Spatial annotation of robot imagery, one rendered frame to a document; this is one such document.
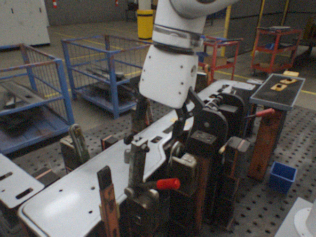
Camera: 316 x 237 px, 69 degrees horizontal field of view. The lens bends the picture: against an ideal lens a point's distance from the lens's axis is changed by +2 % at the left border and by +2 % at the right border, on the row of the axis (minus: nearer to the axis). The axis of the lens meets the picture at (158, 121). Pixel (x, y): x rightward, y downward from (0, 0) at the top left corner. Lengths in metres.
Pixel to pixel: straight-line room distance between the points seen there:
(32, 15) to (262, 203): 8.40
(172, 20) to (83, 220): 0.51
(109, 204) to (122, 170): 0.24
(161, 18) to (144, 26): 7.86
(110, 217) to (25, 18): 8.38
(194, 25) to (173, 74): 0.08
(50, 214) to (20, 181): 0.19
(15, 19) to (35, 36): 0.69
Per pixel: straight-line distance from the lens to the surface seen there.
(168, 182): 0.51
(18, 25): 8.68
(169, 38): 0.39
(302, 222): 1.00
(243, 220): 1.06
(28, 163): 1.44
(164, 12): 0.40
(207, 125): 0.73
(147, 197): 0.60
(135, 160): 0.52
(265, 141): 1.13
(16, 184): 0.83
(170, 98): 0.42
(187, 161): 0.68
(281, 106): 0.90
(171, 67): 0.41
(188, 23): 0.39
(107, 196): 0.50
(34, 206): 0.73
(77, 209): 0.68
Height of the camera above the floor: 1.49
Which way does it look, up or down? 29 degrees down
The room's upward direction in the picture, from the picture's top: straight up
